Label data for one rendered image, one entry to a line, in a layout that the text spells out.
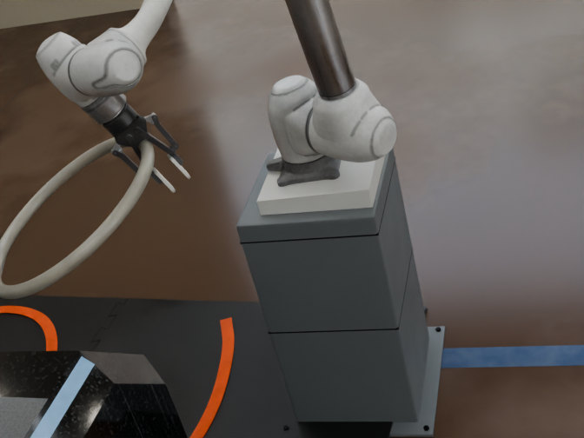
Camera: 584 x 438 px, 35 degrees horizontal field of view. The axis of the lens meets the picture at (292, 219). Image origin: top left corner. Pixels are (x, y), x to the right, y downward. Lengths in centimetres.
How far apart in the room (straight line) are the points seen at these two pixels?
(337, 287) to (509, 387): 72
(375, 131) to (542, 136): 203
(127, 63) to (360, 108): 72
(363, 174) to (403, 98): 228
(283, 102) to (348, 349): 79
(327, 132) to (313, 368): 83
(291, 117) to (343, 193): 25
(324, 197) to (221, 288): 132
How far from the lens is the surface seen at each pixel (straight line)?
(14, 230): 236
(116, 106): 208
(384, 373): 287
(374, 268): 261
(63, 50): 203
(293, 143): 255
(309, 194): 256
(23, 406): 229
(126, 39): 194
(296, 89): 251
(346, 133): 238
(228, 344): 346
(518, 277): 351
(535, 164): 413
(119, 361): 250
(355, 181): 256
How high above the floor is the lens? 218
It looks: 32 degrees down
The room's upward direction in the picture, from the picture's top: 15 degrees counter-clockwise
